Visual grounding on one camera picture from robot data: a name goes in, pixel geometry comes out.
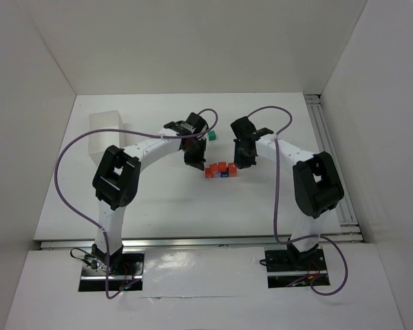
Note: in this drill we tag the aluminium rail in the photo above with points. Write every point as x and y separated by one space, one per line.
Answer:
350 228
170 243

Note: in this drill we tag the white plastic bin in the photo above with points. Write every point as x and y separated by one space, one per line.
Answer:
98 142

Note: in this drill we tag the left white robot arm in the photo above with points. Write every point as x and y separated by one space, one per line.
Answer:
117 178

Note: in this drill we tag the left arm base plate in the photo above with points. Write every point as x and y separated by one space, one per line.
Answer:
125 275

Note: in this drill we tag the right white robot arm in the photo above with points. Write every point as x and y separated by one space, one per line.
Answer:
316 184

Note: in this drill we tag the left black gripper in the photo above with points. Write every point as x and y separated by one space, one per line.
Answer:
195 157

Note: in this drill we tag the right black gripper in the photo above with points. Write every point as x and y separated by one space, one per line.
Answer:
244 155

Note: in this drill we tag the aluminium rail right side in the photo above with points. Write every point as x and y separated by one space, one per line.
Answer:
350 228

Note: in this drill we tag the teal wood block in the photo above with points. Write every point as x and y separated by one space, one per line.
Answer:
212 136

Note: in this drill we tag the orange wood block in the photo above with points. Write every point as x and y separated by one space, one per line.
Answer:
233 173
222 167

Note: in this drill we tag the aluminium rail front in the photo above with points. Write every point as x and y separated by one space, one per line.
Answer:
170 243

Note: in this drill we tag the red wood block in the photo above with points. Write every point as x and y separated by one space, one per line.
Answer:
231 167
208 173

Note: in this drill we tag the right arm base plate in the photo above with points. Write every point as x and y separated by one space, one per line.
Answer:
282 273

